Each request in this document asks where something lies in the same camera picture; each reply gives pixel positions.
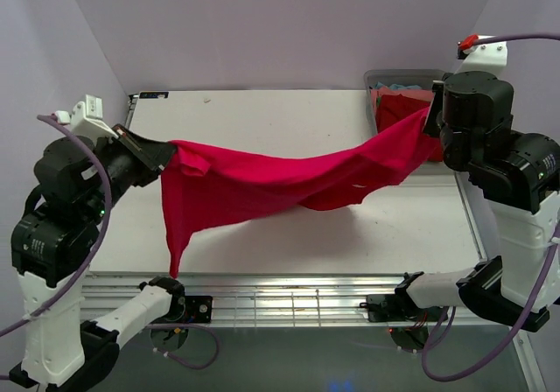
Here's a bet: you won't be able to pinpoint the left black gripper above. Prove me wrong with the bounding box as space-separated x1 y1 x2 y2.
83 121 179 221

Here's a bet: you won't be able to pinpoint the crimson red t shirt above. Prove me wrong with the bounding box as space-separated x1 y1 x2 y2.
160 108 443 277

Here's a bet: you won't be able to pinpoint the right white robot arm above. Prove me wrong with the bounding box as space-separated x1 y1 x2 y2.
395 71 559 333

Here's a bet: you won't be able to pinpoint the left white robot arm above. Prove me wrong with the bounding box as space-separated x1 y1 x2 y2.
9 125 186 391

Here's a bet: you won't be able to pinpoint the pink shirt in bin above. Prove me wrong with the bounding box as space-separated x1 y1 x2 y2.
370 87 433 108

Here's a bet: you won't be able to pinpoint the folded red shirt in bin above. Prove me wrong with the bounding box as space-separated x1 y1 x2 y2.
375 94 431 132

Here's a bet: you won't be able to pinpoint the clear plastic bin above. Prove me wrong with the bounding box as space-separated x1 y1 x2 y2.
363 69 445 135

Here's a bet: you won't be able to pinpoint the light blue shirt in bin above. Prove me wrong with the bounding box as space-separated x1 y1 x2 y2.
374 81 423 91

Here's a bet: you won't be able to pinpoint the blue label sticker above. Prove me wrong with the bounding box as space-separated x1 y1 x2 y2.
138 91 169 99

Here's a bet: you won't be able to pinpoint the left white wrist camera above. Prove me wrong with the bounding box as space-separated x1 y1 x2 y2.
53 94 118 143

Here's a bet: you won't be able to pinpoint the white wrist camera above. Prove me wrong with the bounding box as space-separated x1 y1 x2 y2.
454 34 508 77
53 94 118 143

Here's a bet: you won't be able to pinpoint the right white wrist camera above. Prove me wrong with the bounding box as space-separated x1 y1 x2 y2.
454 34 508 77

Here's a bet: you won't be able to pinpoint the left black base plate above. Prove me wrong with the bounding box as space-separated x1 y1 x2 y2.
177 296 214 324

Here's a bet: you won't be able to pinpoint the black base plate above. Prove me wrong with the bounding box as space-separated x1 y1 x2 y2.
177 296 214 324
359 294 443 323

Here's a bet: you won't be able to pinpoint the aluminium frame rails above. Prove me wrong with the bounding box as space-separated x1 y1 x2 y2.
81 273 406 329

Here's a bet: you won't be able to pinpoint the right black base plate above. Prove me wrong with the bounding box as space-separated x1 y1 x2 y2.
359 294 443 323

